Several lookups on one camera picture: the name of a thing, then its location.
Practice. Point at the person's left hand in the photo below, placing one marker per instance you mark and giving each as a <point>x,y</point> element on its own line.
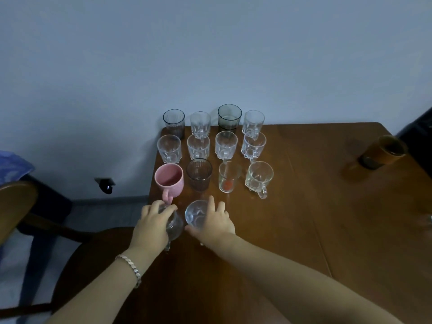
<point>150,229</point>

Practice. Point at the smoky grey ribbed tumbler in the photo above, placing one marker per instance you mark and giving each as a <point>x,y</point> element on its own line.
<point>199,175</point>

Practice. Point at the person's left fingers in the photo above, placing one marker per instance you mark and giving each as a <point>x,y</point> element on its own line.
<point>158,208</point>

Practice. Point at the dark low cabinet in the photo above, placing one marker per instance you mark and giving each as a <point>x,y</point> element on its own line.
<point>47,202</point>

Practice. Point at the person's right middle finger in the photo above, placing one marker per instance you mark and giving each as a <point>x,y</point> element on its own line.
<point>221,208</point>

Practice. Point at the clear glass mug with foot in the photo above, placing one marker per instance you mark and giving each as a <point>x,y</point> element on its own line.
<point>174,227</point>

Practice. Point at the amber brown glass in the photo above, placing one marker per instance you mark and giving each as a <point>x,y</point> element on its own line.
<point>383,152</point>

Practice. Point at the clear glass with red print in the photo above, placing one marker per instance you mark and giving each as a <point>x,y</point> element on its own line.
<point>228,178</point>

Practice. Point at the tall clear faceted glass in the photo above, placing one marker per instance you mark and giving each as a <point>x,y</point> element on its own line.
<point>253,122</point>

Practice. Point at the person's left forearm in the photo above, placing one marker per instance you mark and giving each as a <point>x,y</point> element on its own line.
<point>104,293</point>

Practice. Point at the clear faceted glass mug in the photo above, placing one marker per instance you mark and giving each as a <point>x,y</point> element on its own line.
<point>226,145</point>
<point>198,147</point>
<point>200,124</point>

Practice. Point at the person's right hand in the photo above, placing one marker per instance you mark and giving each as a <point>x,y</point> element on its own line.
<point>216,226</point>

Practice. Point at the black wall plug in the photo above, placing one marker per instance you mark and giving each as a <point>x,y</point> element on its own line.
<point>106,185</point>

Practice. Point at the person's right forearm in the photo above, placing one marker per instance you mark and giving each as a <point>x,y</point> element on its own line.
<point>287,283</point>

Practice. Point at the blue patterned cloth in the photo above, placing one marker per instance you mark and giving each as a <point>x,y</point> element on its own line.
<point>13,167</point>

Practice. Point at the round clear glass mug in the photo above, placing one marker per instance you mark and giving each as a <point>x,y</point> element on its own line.
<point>258,177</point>

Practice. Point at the dark furniture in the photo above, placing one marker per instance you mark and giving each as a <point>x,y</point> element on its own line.
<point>418,131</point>

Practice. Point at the dark smoky smooth glass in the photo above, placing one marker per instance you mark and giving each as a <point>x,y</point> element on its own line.
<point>229,117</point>

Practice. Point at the clear round glass cup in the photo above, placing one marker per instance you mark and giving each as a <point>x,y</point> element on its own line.
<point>196,214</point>

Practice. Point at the wooden chair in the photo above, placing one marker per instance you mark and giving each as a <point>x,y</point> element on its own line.
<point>94,266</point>

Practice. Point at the grey ribbed glass tumbler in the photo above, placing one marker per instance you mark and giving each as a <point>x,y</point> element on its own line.
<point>174,123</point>

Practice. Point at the pink ceramic mug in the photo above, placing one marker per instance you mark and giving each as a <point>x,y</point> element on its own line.
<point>169,180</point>

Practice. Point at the person's right thumb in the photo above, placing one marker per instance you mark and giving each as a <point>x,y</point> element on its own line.
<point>193,230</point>

